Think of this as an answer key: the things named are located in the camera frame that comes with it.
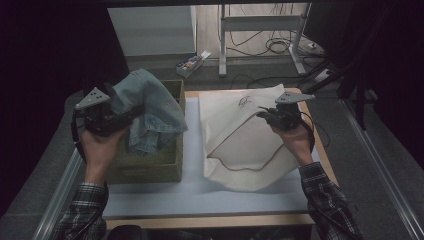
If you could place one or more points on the pale blue table mat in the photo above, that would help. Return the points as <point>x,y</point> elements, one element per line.
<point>193,200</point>

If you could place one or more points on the small open cardboard box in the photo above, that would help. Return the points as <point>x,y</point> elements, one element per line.
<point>190,65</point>

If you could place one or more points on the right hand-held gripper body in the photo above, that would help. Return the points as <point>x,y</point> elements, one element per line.
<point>286,113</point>

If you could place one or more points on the wooden table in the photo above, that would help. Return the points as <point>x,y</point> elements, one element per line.
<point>213,221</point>

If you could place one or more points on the green woven basket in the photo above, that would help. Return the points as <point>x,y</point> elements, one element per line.
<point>146,166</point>

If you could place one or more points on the blue denim jeans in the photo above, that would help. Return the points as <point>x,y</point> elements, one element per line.
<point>150,106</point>

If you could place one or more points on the white cabinet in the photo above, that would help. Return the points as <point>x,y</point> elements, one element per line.
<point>150,30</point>

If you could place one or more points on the white power strip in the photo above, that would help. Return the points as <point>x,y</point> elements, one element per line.
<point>322,75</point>

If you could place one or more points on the white metal desk frame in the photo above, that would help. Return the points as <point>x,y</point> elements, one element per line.
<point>260,23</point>

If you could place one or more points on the person's right hand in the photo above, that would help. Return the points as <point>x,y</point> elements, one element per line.
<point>295,143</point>

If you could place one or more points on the aluminium floor rail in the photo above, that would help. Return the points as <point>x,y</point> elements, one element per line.
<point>383,173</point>
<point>56,200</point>

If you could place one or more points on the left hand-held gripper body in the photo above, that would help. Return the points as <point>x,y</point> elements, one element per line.
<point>100,116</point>

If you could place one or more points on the person's left hand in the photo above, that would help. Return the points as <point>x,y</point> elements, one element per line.
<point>98,150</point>

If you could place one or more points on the cream mesh laundry bag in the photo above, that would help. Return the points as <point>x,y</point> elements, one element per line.
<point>233,140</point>

